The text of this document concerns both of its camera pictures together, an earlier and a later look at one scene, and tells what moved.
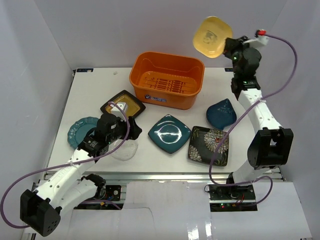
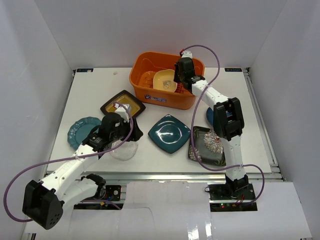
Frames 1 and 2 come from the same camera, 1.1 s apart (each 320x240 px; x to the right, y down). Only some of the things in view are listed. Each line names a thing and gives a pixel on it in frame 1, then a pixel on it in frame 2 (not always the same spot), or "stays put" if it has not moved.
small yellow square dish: (209, 36) -> (163, 79)
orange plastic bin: (166, 80) stays put
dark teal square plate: (169, 133) stays put
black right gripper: (229, 47) -> (176, 79)
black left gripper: (130, 127) stays put
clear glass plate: (126, 152) stays put
